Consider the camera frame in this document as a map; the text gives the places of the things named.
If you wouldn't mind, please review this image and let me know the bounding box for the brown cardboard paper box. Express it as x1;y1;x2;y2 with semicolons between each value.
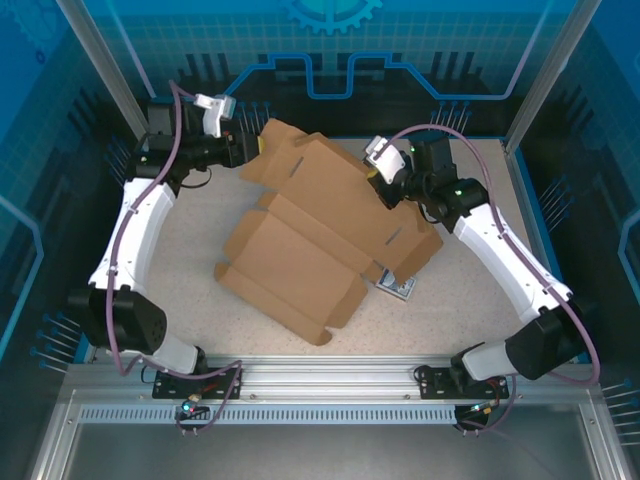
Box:
214;118;445;347

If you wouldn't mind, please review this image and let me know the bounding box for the blue playing card deck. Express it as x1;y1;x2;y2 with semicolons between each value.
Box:
375;269;417;302

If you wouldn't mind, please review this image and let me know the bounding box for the small connector with green light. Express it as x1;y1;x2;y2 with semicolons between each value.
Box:
174;394;209;421
467;399;504;419

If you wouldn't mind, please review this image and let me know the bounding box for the grey metal tray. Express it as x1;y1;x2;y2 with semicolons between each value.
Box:
29;389;634;480

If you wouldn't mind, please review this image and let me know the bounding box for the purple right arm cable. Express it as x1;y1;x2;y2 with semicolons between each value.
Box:
377;123;601;436

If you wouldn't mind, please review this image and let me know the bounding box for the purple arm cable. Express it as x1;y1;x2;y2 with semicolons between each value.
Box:
377;123;601;436
104;79;246;436

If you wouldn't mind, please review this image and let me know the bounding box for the aluminium frame post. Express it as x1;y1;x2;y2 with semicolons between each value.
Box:
53;0;157;149
501;0;606;156

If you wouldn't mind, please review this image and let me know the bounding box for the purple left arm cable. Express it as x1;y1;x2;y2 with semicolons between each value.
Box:
104;79;246;436

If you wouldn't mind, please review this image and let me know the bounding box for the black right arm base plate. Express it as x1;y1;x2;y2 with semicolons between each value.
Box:
414;364;517;401

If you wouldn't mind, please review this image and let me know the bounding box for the aluminium mounting rail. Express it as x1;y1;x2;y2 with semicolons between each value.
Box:
64;353;601;402

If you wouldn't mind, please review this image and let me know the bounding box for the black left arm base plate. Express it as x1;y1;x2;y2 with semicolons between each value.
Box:
152;363;245;401

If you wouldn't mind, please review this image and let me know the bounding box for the slotted grey cable duct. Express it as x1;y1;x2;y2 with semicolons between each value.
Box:
77;403;461;427

